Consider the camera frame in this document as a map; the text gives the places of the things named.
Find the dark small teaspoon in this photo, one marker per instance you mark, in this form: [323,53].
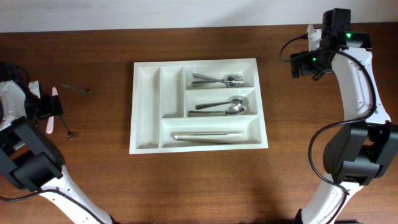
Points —
[85,91]

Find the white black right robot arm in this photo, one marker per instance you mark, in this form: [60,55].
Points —
[365,145]

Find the pink plastic knife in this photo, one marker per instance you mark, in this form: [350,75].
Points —
[50,122]

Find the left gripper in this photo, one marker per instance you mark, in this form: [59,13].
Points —
[46,108]

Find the white cutlery tray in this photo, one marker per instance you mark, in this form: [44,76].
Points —
[164,92]

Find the steel fork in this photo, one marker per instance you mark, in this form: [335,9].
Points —
[214,79]
[217,82]

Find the steel tablespoon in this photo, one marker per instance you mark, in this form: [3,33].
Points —
[232,110]
[234,100]

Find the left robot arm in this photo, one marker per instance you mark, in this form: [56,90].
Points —
[29,159]

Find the steel tongs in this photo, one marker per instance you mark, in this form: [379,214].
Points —
[210,137]

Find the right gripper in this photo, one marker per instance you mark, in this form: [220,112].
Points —
[305,67]

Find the small steel teaspoon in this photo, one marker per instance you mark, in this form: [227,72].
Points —
[70,134]

